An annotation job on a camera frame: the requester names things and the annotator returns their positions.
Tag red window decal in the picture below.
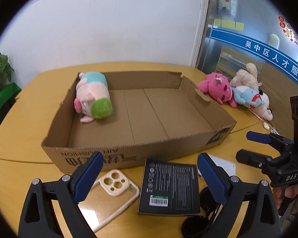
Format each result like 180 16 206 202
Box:
278 15 298 46

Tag green cloth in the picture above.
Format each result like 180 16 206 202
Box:
0 82 21 122

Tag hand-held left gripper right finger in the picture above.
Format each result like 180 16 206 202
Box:
197 152 282 238

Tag yellow shelf behind glass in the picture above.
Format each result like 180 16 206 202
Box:
217 46 264 80

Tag beige plush toy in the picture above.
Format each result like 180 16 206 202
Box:
230 63 262 90

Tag white gadget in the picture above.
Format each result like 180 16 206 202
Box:
197 154 236 180

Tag black sunglasses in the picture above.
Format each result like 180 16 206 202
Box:
181 186 229 238

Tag cream clear phone case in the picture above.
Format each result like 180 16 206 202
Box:
78 169 140 233

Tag brown cardboard box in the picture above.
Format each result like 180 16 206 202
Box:
41 71 237 174

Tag magenta plush toy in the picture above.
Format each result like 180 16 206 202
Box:
198 72 234 105

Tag blue window banner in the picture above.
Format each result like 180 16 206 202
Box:
211 27 298 90

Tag pink pig plush toy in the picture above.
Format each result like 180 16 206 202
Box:
74 71 113 124

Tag small black product box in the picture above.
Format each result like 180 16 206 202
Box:
137 159 201 216

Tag large green potted plant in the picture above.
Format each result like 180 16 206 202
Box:
0 53 15 93

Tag cartoon sheep poster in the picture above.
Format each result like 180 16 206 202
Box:
217 0 239 15

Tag light blue plush toy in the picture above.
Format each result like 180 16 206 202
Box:
232 85 264 108

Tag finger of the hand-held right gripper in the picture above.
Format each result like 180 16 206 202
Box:
235 149 286 177
247 131 296 152

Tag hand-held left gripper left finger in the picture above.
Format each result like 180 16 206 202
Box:
18 151 104 238

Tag white dog plush toy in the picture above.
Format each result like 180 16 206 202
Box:
248 92 274 121

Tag dark slatted rack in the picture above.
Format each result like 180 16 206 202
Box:
0 99 16 139

